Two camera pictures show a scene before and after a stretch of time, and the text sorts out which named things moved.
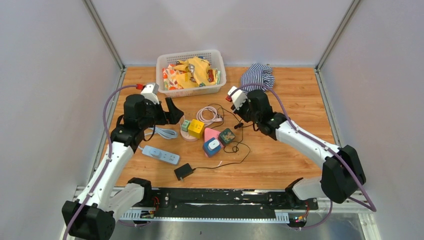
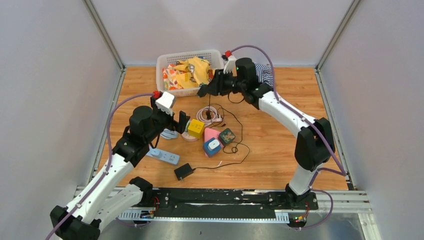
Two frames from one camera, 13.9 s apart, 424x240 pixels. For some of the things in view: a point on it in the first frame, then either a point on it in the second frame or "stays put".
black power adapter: (183, 171) stays put
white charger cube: (238, 97) to (230, 65)
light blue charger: (156, 153) stays put
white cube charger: (212, 144) stays put
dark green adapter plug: (226, 136) stays put
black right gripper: (240, 111) to (216, 87)
